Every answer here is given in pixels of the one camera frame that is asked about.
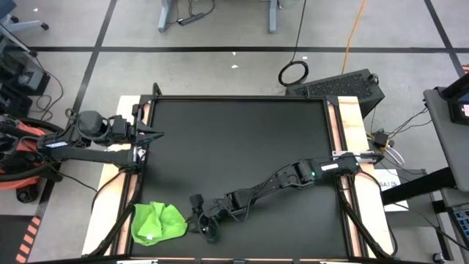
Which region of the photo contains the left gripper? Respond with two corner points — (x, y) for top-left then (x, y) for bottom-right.
(123, 114), (165, 147)

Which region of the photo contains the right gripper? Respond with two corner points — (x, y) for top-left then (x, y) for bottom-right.
(185, 205), (224, 243)

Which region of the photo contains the green microfibre towel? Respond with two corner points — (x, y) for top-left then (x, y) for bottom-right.
(130, 200), (188, 246)

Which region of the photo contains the wooden table board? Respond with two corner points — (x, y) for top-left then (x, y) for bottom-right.
(328, 95), (395, 257)
(81, 95), (151, 257)

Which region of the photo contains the grey desk leg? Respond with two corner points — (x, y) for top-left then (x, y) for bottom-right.
(267, 0), (279, 34)
(157, 0), (175, 33)

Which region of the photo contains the black power strip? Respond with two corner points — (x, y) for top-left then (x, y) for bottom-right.
(177, 12), (205, 26)

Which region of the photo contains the orange vacuum cleaner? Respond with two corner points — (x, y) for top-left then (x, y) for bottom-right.
(0, 113), (74, 205)

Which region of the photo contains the black equipment rack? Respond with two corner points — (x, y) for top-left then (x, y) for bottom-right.
(0, 25), (51, 118)

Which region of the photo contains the office chair base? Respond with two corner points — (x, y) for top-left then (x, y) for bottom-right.
(0, 0), (51, 32)

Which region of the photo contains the black perforated computer tower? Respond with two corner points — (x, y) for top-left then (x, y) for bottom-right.
(284, 68), (385, 118)

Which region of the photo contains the white paper sheet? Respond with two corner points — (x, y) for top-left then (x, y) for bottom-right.
(375, 168), (410, 213)

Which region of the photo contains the black power adapter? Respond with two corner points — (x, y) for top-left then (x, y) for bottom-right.
(372, 130), (391, 147)

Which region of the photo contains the black side table beam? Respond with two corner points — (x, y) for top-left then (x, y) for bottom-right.
(380, 166), (457, 206)

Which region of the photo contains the black keypad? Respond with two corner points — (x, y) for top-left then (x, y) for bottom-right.
(448, 203), (469, 254)

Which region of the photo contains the grey side table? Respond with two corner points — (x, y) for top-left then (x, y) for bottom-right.
(423, 87), (469, 194)

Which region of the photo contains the black device with screen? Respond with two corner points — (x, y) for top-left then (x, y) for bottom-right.
(435, 73), (469, 125)

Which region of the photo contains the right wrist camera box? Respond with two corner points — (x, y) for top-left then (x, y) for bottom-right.
(189, 193), (205, 210)

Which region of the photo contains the black vacuum hose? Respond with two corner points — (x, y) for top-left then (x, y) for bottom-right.
(0, 115), (74, 183)

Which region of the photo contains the black table frame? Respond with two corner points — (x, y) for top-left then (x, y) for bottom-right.
(86, 82), (399, 264)

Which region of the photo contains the black coiled cable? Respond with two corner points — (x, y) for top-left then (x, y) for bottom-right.
(277, 0), (310, 88)

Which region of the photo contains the orange extension cable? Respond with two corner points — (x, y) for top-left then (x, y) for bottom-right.
(340, 0), (367, 74)

